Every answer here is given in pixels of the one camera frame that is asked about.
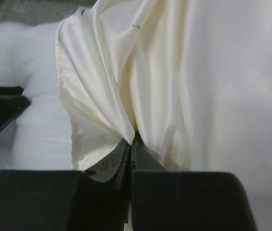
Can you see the white pillow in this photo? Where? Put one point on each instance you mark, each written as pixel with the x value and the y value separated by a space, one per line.
pixel 40 138

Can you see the cream satin pillowcase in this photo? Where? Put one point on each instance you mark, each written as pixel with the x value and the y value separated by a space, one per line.
pixel 192 77

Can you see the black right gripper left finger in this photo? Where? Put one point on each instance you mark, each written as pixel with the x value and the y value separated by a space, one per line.
pixel 92 200

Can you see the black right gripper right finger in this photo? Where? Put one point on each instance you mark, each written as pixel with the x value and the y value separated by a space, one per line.
pixel 163 200

